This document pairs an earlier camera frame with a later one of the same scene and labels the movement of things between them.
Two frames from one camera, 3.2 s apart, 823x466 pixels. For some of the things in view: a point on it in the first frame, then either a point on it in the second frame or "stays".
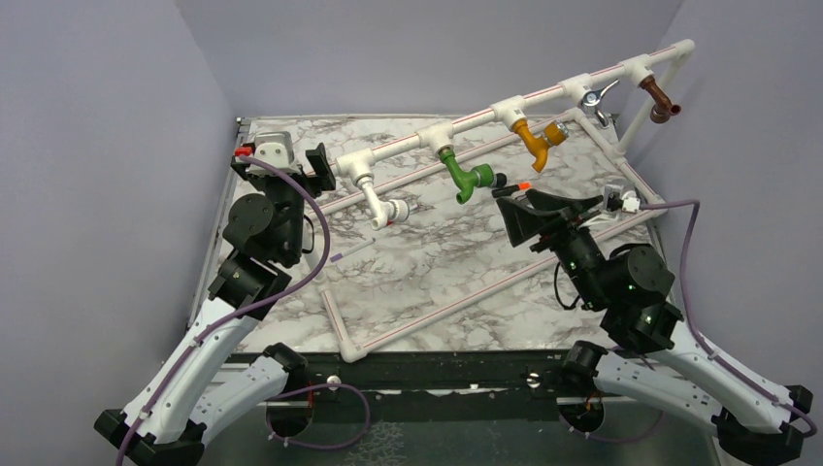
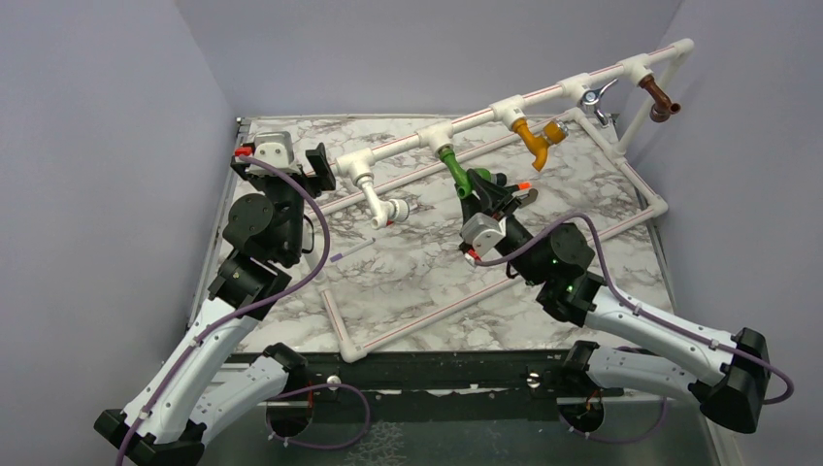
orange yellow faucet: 555,133 stays
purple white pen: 352,249 stays
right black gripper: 522,222 -> 486,193
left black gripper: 318,183 stays
